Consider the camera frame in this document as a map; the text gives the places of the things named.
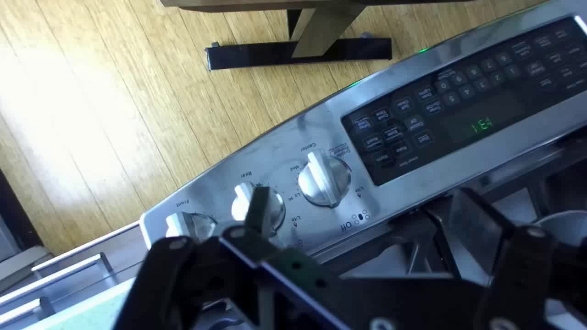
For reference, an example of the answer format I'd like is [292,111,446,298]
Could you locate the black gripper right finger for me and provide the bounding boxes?
[439,185,587,330]

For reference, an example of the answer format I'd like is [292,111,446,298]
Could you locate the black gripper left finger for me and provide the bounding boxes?
[116,183,345,330]

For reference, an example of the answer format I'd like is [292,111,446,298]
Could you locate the steel pot lid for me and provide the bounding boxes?
[534,209,587,247]

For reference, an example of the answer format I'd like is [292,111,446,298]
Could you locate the silver stove knob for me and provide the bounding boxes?
[230,179,288,234]
[164,209,217,243]
[296,150,355,209]

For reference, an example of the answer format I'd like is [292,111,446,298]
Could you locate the grey drawer cabinet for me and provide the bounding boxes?
[0,170,149,330]

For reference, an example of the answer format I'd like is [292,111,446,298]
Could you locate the black cast iron stove grates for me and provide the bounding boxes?
[421,130,587,295]

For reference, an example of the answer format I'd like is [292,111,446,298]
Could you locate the black oven control panel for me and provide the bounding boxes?
[340,14,587,187]

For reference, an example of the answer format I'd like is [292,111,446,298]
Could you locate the stainless steel gas range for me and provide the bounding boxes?
[138,0,587,330]

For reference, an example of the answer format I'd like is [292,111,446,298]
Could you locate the stand with black foot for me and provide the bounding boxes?
[162,0,474,73]

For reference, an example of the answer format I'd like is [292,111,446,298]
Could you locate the silver drawer handle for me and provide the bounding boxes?
[0,293,52,322]
[28,251,118,284]

